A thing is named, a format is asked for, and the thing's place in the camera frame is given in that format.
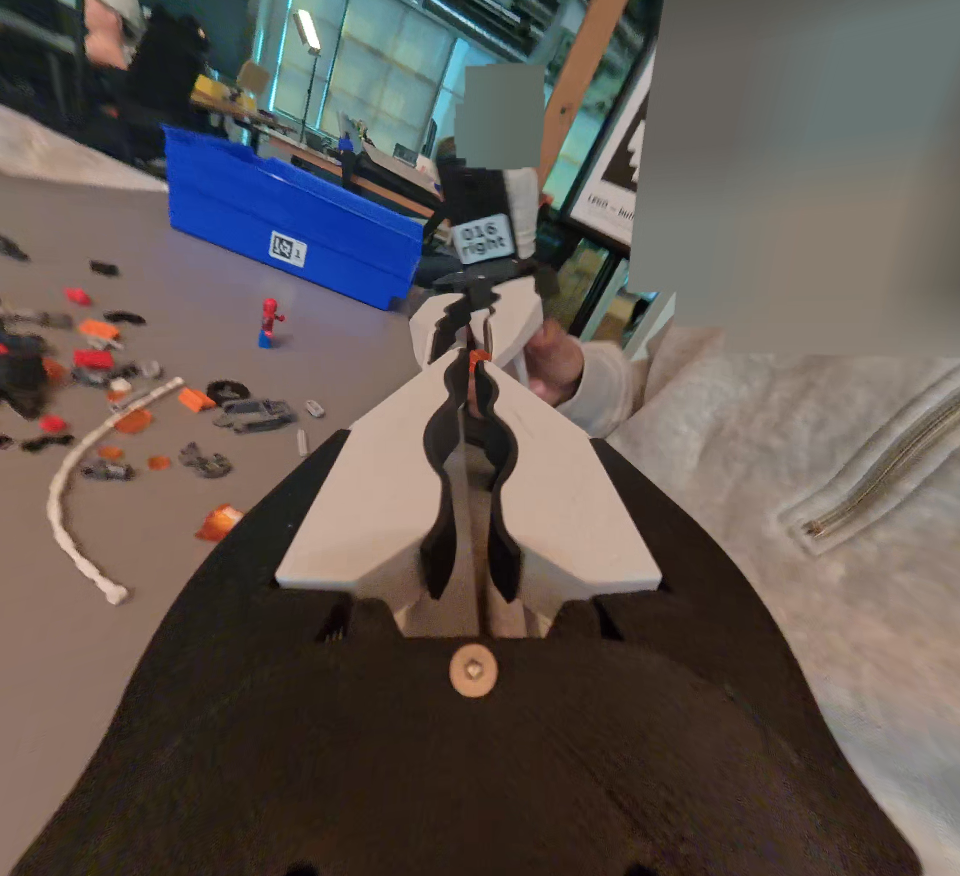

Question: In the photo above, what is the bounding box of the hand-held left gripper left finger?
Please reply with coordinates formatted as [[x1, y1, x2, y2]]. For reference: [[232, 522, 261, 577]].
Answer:
[[275, 350, 470, 637]]

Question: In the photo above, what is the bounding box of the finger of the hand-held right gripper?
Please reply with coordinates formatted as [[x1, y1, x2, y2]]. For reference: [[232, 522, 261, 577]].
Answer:
[[471, 278, 546, 369], [408, 290, 460, 367]]

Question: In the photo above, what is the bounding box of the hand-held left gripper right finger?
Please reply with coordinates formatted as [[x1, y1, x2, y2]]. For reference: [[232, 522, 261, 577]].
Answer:
[[472, 359, 663, 637]]

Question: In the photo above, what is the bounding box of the curved orange lego shell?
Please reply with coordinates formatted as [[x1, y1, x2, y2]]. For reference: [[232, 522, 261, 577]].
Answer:
[[193, 505, 247, 543]]

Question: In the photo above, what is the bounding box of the pile of loose lego pieces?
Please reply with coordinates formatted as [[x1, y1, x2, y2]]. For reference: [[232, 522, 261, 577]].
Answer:
[[0, 235, 327, 483]]

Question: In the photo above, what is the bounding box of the person's right hand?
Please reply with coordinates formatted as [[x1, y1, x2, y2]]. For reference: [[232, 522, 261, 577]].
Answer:
[[525, 321, 586, 408]]

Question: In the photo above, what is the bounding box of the black framed sign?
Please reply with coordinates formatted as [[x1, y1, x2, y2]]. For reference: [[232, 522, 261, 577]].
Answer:
[[566, 44, 657, 251]]

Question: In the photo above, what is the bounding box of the blue plastic bin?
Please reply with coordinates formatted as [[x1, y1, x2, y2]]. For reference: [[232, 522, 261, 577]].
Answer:
[[161, 124, 426, 312]]

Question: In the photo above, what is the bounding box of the panel light on stand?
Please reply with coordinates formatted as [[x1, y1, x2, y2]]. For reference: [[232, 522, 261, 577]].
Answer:
[[291, 8, 324, 142]]

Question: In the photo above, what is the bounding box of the printed paper sheet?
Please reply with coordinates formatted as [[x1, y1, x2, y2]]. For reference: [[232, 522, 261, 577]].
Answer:
[[0, 104, 170, 193]]

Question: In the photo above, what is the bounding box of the wooden post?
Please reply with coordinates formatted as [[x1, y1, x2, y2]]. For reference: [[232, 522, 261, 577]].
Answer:
[[536, 0, 669, 172]]

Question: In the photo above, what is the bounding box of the white lego string piece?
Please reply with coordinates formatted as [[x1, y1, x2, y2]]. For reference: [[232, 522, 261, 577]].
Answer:
[[46, 376, 185, 606]]

